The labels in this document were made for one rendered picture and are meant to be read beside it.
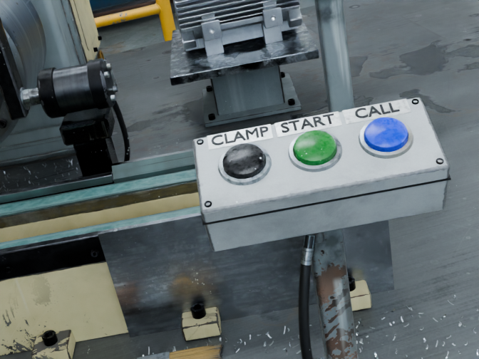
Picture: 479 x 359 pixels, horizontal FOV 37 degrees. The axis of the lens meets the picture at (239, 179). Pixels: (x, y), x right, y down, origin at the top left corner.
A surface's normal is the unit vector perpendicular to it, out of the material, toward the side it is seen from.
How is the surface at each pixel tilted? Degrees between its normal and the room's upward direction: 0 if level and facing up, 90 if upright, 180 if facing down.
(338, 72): 90
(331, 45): 90
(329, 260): 90
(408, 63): 0
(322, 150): 24
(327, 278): 90
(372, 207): 112
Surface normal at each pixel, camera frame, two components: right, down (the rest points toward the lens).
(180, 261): 0.07, 0.46
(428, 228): -0.17, -0.87
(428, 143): -0.14, -0.63
